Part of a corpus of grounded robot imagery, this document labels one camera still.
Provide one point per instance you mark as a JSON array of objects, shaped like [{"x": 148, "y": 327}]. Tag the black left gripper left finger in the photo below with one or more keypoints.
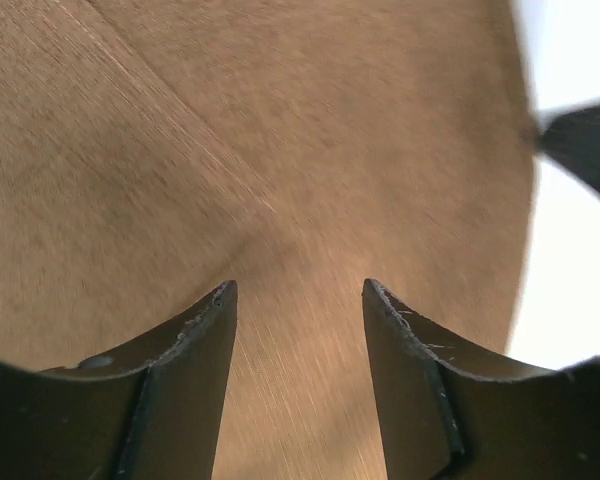
[{"x": 147, "y": 409}]

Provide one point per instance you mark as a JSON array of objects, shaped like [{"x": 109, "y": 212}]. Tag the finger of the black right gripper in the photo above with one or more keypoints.
[{"x": 572, "y": 139}]

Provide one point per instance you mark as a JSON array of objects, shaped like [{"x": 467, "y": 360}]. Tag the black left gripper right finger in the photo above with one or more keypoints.
[{"x": 451, "y": 409}]

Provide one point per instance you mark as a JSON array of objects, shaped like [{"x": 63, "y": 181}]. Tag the brown cloth napkin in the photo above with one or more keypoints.
[{"x": 150, "y": 150}]

